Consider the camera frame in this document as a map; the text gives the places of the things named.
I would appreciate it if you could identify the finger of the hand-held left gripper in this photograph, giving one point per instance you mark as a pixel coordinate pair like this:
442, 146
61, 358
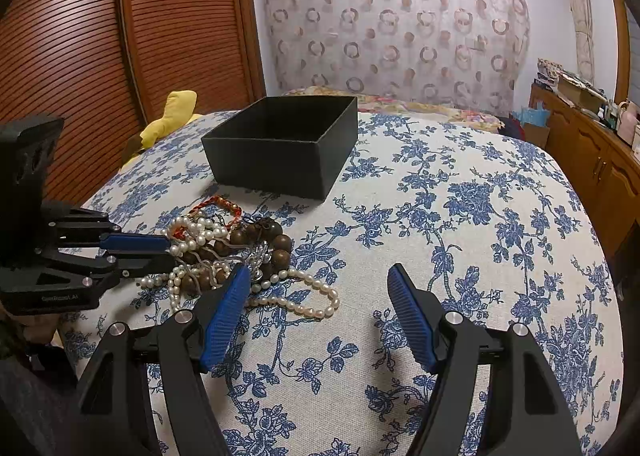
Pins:
135, 242
145, 264

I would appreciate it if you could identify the small brown cardboard box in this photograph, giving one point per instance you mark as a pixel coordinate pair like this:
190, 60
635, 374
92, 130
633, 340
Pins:
536, 136

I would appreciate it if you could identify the yellow plush toy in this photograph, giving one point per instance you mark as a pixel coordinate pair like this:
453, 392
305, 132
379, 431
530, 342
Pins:
175, 111

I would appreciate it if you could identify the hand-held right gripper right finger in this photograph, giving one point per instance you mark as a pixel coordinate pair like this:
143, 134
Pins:
412, 316

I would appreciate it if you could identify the black cardboard box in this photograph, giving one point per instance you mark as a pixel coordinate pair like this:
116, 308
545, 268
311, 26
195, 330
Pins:
280, 171

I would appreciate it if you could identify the pink floral quilt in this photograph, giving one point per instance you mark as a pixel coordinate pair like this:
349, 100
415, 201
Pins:
450, 113

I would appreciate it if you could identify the flat cardboard box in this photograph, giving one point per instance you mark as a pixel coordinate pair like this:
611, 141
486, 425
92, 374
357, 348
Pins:
580, 91

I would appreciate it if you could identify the cream curtain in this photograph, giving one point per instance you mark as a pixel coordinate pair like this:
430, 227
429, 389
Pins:
585, 36

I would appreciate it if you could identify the stack of folded cloth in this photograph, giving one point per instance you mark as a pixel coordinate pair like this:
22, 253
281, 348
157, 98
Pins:
545, 73

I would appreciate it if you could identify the lace cloth with circles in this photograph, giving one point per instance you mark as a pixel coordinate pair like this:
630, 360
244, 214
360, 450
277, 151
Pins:
375, 36

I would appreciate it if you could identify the wooden window frame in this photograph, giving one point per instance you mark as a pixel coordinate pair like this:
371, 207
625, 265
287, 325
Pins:
620, 46

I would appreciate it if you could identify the blue floral blanket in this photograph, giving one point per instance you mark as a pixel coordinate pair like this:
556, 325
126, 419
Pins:
450, 236

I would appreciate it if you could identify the wooden cabinet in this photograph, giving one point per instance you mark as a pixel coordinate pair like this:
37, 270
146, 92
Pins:
585, 156

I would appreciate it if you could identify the pink kettle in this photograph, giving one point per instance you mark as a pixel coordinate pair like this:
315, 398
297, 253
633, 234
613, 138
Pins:
627, 123

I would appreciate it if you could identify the silver pendant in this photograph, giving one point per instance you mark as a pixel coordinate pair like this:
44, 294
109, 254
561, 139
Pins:
260, 261

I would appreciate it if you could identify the wooden slatted wardrobe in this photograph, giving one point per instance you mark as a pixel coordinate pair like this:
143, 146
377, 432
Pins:
75, 36

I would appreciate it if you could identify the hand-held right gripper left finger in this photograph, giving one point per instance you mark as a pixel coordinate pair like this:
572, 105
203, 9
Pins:
225, 316

